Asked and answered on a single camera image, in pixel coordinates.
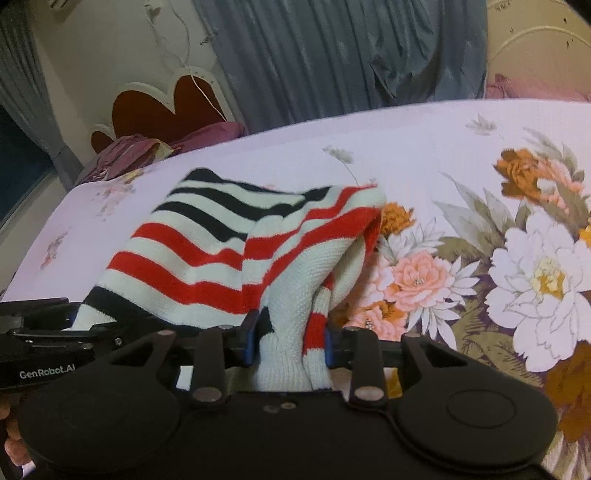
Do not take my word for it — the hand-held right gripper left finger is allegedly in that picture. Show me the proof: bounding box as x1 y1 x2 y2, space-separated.
104 309 262 408

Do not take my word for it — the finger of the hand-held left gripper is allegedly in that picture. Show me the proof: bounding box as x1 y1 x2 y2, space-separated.
0 298 78 330

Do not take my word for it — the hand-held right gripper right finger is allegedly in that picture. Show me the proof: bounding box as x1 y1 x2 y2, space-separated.
323 323 455 409

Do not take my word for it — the striped knit sweater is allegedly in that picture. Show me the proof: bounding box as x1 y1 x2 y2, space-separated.
69 168 387 393

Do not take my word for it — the person's left hand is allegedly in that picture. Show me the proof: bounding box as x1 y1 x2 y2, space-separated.
0 401 35 468

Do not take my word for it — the dark window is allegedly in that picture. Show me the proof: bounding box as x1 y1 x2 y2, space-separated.
0 104 54 228

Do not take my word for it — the maroon crumpled cloth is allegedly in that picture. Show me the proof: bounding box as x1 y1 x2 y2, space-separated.
76 134 175 186

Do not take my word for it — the maroon pillow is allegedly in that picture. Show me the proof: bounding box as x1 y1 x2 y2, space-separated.
171 121 246 154

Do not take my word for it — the red heart-shaped headboard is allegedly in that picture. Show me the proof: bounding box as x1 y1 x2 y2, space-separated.
90 65 241 153

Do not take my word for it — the grey-blue curtain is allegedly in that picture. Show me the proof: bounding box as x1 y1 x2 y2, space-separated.
0 0 86 192
191 0 489 134

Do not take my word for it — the floral bed sheet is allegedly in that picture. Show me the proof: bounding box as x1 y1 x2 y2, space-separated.
0 99 591 480

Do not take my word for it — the pink pillow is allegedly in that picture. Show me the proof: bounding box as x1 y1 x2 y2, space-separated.
484 74 589 101

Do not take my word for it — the cream arched headboard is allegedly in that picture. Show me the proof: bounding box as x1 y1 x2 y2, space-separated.
485 0 591 100

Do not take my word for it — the white wall cable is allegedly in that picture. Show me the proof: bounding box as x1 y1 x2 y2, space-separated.
145 0 228 121

